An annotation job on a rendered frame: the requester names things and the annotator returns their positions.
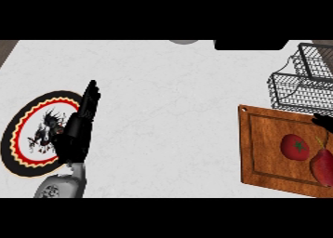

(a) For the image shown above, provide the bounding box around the black appliance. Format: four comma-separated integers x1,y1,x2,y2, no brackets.
213,39,290,51

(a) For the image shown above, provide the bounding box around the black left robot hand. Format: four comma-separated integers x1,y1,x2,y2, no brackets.
52,79,103,165

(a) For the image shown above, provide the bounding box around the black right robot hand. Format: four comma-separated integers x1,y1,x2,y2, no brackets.
311,112,333,140

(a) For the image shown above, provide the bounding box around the grey round object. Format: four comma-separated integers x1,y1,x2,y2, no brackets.
168,39,202,46

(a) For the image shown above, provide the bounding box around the red tomato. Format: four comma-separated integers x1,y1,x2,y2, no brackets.
280,133,311,162

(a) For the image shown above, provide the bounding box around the round black red patterned plate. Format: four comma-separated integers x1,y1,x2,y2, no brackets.
0,89,86,179

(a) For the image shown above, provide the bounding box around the tiered wire basket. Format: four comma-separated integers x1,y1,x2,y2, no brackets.
265,42,333,119

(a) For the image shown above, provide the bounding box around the brown wooden cutting board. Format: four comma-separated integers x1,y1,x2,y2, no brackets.
237,104,333,199

